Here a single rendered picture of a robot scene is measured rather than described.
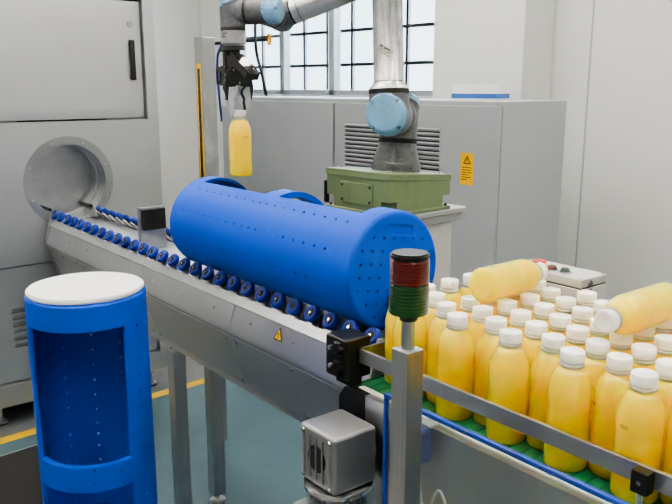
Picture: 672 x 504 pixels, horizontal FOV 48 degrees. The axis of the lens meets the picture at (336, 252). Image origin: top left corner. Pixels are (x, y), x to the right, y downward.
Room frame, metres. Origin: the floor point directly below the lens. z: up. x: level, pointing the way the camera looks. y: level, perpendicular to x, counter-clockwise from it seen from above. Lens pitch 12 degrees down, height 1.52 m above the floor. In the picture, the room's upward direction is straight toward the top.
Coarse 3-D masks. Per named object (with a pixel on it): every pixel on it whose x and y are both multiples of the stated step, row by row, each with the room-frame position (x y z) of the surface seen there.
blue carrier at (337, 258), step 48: (192, 192) 2.28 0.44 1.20; (240, 192) 2.12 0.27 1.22; (288, 192) 2.02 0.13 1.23; (192, 240) 2.19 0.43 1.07; (240, 240) 1.98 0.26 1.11; (288, 240) 1.82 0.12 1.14; (336, 240) 1.69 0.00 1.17; (384, 240) 1.69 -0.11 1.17; (432, 240) 1.79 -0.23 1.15; (288, 288) 1.84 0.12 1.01; (336, 288) 1.66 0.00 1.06; (384, 288) 1.69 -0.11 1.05
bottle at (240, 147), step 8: (232, 120) 2.34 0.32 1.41; (240, 120) 2.33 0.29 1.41; (232, 128) 2.32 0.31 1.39; (240, 128) 2.32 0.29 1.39; (248, 128) 2.33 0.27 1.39; (232, 136) 2.32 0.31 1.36; (240, 136) 2.31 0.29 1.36; (248, 136) 2.33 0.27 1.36; (232, 144) 2.32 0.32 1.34; (240, 144) 2.31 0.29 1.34; (248, 144) 2.33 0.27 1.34; (232, 152) 2.32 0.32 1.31; (240, 152) 2.31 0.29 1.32; (248, 152) 2.33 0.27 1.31; (232, 160) 2.32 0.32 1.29; (240, 160) 2.31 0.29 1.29; (248, 160) 2.33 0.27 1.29; (232, 168) 2.32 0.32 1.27; (240, 168) 2.31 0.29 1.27; (248, 168) 2.33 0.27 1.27; (240, 176) 2.32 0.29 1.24
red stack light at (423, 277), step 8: (392, 264) 1.15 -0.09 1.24; (400, 264) 1.14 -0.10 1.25; (408, 264) 1.13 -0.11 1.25; (416, 264) 1.13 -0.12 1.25; (424, 264) 1.14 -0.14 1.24; (392, 272) 1.15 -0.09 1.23; (400, 272) 1.14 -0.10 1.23; (408, 272) 1.13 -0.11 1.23; (416, 272) 1.13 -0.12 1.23; (424, 272) 1.14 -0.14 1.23; (392, 280) 1.15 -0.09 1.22; (400, 280) 1.14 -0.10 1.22; (408, 280) 1.13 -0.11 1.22; (416, 280) 1.13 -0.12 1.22; (424, 280) 1.14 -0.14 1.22
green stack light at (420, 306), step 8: (392, 288) 1.15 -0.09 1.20; (400, 288) 1.13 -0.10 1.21; (408, 288) 1.13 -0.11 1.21; (416, 288) 1.13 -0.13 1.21; (424, 288) 1.14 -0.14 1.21; (392, 296) 1.15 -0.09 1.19; (400, 296) 1.13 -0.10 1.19; (408, 296) 1.13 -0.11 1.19; (416, 296) 1.13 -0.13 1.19; (424, 296) 1.14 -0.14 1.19; (392, 304) 1.15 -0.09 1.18; (400, 304) 1.13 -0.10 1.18; (408, 304) 1.13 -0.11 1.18; (416, 304) 1.13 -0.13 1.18; (424, 304) 1.14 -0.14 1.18; (392, 312) 1.15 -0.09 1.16; (400, 312) 1.13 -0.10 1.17; (408, 312) 1.13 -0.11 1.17; (416, 312) 1.13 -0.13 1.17; (424, 312) 1.14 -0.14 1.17
